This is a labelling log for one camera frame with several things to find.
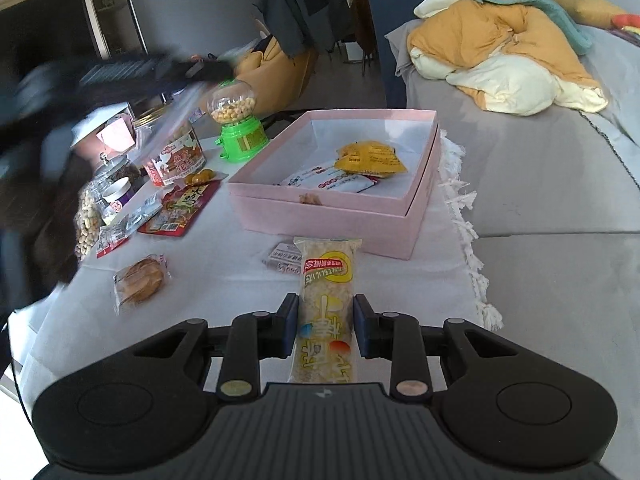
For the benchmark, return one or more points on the round cookie packet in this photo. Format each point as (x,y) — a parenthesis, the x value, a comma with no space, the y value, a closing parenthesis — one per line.
(142,280)

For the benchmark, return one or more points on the red label plastic jar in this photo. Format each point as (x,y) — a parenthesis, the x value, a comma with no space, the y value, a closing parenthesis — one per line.
(175,160)

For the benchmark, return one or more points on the red snack pouch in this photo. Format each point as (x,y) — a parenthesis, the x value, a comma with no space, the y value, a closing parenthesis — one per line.
(180,207)

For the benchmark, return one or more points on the green candy dispenser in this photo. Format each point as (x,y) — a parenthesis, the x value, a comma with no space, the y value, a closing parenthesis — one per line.
(239,132)

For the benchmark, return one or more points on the colourful striped pillow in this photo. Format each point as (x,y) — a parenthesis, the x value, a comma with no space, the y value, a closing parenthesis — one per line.
(627,22)

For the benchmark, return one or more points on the yellow and cream duvet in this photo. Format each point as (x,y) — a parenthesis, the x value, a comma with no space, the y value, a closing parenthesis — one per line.
(495,45)

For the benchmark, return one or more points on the silver small packet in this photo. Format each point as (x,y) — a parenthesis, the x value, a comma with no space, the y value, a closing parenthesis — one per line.
(142,214)

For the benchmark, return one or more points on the teal towel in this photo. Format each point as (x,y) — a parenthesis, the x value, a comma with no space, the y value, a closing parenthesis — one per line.
(560,17)

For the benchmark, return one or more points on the yellow pillow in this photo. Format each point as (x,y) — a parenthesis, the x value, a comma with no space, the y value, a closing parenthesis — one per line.
(585,7)

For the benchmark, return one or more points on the white red small packet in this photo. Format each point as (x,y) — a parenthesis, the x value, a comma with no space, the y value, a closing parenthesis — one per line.
(112,240)

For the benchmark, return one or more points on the grey sofa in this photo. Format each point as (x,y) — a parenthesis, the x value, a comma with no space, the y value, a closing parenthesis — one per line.
(540,185)

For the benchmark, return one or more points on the brown chair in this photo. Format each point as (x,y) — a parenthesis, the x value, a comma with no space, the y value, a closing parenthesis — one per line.
(362,20)

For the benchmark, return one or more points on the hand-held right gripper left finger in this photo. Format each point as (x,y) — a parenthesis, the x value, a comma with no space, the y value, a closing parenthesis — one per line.
(289,322)

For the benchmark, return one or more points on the long yellow snack packet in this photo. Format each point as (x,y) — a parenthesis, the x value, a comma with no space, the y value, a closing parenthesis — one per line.
(325,280)

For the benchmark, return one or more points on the beige shelf cabinet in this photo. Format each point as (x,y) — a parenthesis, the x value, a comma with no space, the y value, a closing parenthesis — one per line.
(112,5)

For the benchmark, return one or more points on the pink cardboard box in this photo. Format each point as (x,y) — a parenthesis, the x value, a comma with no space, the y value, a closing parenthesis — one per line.
(320,220)

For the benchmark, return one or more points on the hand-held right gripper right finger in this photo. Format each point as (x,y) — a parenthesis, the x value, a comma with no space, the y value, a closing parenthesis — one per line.
(361,327)

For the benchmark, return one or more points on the pink tissue box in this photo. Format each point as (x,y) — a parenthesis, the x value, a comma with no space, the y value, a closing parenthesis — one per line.
(117,135)

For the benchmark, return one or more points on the dark hanging jacket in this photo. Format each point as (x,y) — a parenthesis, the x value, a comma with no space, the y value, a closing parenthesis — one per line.
(300,5)

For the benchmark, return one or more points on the glass jar with dark contents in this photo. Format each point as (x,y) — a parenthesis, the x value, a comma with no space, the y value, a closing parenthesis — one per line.
(120,167)

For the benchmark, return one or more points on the small white pink packet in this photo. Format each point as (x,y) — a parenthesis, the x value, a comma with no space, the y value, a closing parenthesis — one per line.
(280,257)

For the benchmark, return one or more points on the dark blue cabinet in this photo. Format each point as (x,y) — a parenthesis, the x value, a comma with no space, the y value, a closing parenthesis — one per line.
(387,15)

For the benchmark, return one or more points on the yellow bean bag chair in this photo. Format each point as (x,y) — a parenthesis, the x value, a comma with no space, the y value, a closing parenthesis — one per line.
(280,70)

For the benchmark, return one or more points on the glass jar of peanuts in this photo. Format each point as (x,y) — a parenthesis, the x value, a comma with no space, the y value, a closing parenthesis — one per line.
(86,225)

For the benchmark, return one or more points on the white snack packet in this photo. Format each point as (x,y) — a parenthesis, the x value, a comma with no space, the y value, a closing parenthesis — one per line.
(325,180)

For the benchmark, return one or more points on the small orange candy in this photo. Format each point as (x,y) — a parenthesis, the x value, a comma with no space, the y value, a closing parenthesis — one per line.
(202,177)

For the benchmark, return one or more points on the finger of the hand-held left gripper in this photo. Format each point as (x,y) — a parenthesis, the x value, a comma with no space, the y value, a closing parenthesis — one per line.
(205,70)

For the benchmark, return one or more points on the black television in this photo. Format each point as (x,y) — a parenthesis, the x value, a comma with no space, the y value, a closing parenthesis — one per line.
(45,25)

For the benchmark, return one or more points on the purple jar with white lid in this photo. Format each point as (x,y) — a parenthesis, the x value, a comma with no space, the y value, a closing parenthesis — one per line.
(117,195)

